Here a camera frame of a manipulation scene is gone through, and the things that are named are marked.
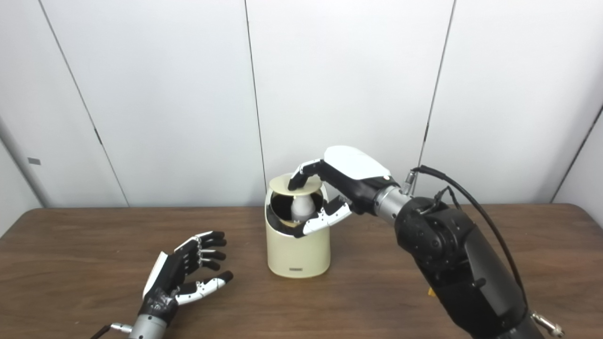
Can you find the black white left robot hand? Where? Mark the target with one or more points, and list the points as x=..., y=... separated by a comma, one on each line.
x=165, y=282

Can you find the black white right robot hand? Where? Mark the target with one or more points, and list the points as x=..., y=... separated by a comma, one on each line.
x=353, y=165

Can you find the small white plastic bottle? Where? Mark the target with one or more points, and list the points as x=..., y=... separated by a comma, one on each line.
x=302, y=207

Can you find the cream round bin lid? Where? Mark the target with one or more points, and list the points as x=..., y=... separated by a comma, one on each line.
x=280, y=184

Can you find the cream-colored bin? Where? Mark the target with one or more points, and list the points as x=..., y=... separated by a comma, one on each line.
x=297, y=249

